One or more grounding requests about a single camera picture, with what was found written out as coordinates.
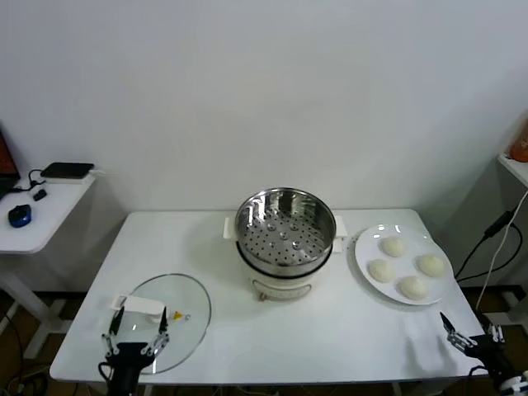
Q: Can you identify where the round white plate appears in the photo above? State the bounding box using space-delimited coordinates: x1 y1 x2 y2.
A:
347 224 455 307

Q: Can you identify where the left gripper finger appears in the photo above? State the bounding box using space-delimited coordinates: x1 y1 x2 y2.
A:
101 304 125 358
139 305 171 358

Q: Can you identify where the blue computer mouse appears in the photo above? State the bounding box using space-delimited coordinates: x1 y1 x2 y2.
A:
7 204 33 229

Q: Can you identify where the long white cable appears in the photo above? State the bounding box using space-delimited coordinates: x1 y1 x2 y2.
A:
474 189 528 318

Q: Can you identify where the thin black cable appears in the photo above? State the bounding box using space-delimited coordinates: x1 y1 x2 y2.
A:
12 167 46 194

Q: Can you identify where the white steamed baozi bun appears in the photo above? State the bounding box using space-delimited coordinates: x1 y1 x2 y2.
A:
416 254 446 277
379 236 408 259
367 258 396 285
396 276 429 300

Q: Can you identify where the orange container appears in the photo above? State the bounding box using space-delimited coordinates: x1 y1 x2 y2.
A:
509 121 528 163

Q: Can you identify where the glass lid with white handle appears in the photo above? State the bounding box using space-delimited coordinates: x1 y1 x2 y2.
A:
110 271 213 375

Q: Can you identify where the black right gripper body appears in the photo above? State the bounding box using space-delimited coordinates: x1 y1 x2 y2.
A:
468 334 507 372

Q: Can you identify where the white side table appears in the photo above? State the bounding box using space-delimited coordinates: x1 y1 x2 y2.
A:
0 168 106 360

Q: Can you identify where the laptop screen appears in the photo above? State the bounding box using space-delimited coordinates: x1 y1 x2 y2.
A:
0 121 21 201

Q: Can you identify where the black floor cable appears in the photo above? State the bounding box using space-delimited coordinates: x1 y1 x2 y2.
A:
0 307 26 384

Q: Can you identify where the white electric cooking pot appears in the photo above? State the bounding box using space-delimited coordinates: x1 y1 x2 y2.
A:
223 212 348 303

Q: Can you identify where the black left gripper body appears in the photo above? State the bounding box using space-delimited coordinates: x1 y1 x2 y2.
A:
107 341 153 396

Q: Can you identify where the perforated steel steamer basket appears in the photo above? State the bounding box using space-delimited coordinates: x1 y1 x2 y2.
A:
234 187 338 278

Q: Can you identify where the flat black box device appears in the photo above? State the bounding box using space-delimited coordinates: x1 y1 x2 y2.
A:
40 162 95 179

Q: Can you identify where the black power cable with adapter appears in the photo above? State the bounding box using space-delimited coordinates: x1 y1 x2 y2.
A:
453 208 525 288

